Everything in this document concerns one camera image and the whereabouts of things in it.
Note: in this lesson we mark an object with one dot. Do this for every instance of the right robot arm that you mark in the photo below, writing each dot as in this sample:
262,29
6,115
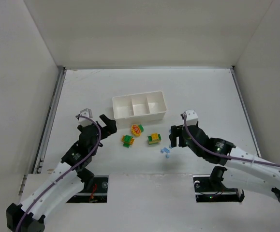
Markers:
234,167

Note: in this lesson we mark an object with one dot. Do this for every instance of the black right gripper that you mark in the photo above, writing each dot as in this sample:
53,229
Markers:
178,136

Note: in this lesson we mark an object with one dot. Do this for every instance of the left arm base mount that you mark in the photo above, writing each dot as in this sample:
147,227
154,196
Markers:
93,192

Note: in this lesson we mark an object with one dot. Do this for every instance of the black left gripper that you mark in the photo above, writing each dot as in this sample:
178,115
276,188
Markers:
102,129

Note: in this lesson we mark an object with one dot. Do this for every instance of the green yellow lego stack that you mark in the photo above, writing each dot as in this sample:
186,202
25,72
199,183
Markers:
127,141

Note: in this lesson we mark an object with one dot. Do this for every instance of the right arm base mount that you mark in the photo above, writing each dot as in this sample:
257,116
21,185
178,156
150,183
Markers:
210,189

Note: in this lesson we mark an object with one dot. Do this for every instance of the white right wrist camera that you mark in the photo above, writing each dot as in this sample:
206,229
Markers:
190,117

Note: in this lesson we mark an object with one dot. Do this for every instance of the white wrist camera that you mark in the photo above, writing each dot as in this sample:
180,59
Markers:
82,117
190,117

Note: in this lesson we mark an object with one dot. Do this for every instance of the green yellow lego block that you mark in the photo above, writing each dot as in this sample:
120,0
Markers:
154,138

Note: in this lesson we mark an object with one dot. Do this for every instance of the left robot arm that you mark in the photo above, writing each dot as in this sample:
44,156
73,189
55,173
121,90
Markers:
68,178

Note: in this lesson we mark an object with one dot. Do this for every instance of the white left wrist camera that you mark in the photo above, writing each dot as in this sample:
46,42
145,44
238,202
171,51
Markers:
82,117

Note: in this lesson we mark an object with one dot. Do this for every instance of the yellow oval printed lego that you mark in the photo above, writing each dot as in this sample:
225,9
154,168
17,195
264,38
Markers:
137,130

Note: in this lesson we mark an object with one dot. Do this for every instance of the white three-compartment container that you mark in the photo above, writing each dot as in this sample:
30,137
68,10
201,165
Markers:
139,107

